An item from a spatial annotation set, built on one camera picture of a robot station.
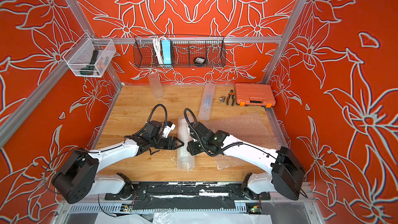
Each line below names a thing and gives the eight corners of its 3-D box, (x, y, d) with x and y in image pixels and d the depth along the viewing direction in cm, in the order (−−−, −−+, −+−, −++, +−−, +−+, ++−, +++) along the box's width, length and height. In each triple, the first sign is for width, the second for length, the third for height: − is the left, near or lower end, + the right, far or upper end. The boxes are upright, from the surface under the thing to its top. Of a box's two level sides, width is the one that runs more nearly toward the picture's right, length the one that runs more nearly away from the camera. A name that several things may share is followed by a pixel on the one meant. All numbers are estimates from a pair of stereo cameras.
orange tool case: (237, 107, 105) (238, 104, 103) (232, 86, 118) (233, 83, 116) (276, 107, 105) (278, 103, 102) (268, 86, 118) (269, 83, 115)
